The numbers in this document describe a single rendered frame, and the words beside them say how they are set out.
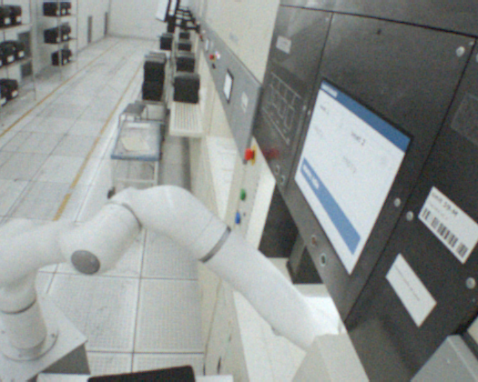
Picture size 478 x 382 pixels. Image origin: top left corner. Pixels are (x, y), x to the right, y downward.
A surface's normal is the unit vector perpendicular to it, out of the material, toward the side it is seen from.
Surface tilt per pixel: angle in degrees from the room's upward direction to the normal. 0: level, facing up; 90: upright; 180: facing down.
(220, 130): 90
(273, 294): 48
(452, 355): 90
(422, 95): 90
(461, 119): 90
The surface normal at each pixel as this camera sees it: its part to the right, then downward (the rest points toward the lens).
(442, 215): -0.97, -0.07
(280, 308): -0.35, -0.28
